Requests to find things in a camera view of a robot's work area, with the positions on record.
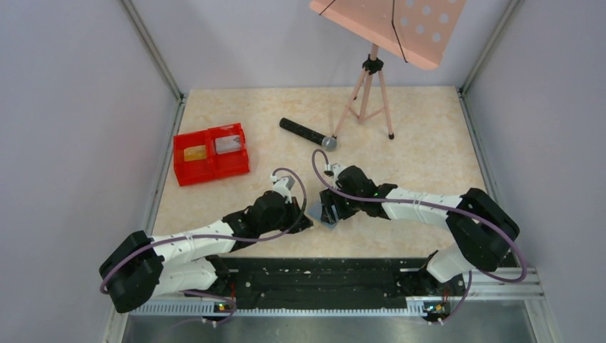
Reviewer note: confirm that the black handheld microphone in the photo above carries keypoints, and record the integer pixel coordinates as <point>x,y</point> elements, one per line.
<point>328,143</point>

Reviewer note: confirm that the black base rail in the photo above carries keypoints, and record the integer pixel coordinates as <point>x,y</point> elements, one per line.
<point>329,283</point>

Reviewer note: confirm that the pink music stand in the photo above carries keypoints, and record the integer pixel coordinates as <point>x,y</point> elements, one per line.
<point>417,31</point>

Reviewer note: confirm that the silver card in bin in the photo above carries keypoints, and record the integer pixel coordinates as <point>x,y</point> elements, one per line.
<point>227,144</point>

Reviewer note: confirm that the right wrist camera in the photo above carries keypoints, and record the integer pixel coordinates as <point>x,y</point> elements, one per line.
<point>333,171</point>

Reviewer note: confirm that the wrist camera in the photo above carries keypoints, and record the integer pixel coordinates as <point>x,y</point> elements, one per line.
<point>333,171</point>
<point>283,186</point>

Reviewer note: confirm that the red plastic bin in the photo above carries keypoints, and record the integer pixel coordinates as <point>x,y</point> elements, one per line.
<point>215,166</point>

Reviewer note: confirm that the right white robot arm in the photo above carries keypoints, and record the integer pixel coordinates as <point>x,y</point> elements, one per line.
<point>481,229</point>

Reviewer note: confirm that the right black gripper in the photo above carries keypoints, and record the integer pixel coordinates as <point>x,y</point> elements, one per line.
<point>334,204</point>

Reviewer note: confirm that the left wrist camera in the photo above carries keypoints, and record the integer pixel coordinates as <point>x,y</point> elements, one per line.
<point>283,186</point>

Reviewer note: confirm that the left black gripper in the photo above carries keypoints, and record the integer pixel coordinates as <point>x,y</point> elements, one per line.
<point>297,219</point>

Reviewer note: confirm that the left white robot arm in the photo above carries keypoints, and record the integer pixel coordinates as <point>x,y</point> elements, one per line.
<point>143,267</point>

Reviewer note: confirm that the gold card in bin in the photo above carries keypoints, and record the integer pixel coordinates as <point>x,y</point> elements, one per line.
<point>195,153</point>

